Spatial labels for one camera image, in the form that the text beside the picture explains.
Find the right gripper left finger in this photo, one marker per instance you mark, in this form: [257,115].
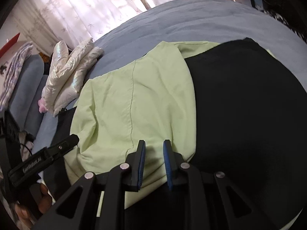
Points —
[97,201]

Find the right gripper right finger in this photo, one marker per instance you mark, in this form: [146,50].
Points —
[210,204]

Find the green and black hooded jacket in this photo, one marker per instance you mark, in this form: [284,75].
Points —
[250,132]

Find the left hand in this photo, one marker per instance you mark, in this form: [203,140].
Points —
[27,208]

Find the pink white cat plush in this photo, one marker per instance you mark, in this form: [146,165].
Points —
[42,106]

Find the folded blue grey duvet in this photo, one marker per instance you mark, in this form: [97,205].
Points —
[23,104]

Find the floral purple folded blanket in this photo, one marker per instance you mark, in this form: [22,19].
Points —
[11,65]

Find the white puffer jacket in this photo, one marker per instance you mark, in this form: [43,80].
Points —
[67,73]

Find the white floral curtain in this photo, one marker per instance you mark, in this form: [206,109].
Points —
[45,22]

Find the blue fleece bed blanket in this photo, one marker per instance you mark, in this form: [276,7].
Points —
[192,21]

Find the white cardboard box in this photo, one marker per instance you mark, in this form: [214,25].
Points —
[257,4]

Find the black zebra pattern bag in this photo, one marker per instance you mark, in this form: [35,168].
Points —
[290,19]

